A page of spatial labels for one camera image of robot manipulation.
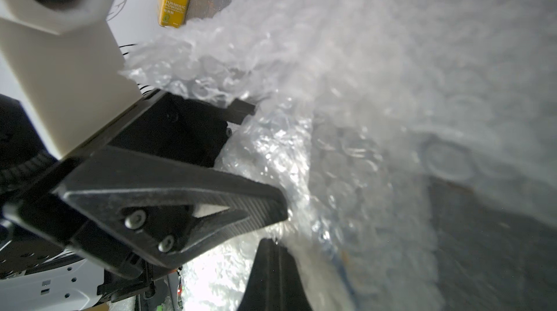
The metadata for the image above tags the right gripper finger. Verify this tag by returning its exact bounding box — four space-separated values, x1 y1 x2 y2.
237 238 312 311

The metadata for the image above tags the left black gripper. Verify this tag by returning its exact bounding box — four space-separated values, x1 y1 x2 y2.
1 90 288 302

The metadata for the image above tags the bubble wrap sheet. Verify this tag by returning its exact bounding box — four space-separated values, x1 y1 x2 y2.
123 0 556 226
182 112 445 310

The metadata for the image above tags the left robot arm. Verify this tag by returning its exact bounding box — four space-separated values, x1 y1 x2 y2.
1 90 288 310

